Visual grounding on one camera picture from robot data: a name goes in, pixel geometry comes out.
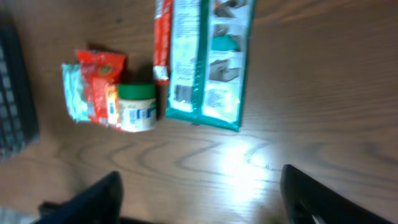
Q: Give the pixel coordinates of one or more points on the green-lid white jar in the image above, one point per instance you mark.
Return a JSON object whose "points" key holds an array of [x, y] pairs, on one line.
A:
{"points": [[137, 107]]}

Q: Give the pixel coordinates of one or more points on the light teal snack packet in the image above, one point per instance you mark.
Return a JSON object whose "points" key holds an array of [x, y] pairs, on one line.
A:
{"points": [[73, 85]]}

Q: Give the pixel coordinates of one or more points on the red stick packet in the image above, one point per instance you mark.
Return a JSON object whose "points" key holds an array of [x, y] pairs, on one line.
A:
{"points": [[162, 37]]}

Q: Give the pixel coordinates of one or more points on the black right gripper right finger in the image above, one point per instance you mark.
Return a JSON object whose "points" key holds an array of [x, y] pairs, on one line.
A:
{"points": [[306, 199]]}

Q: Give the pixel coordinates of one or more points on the green white 3M package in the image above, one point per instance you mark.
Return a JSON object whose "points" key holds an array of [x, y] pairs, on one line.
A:
{"points": [[208, 61]]}

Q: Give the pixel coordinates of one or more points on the orange-red snack bag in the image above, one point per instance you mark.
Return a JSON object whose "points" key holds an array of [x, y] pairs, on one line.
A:
{"points": [[101, 72]]}

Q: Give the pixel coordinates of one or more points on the grey plastic mesh basket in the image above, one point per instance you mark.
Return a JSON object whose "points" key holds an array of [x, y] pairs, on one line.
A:
{"points": [[19, 124]]}

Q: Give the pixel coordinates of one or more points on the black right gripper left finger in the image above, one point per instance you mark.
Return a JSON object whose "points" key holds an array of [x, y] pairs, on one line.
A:
{"points": [[100, 203]]}

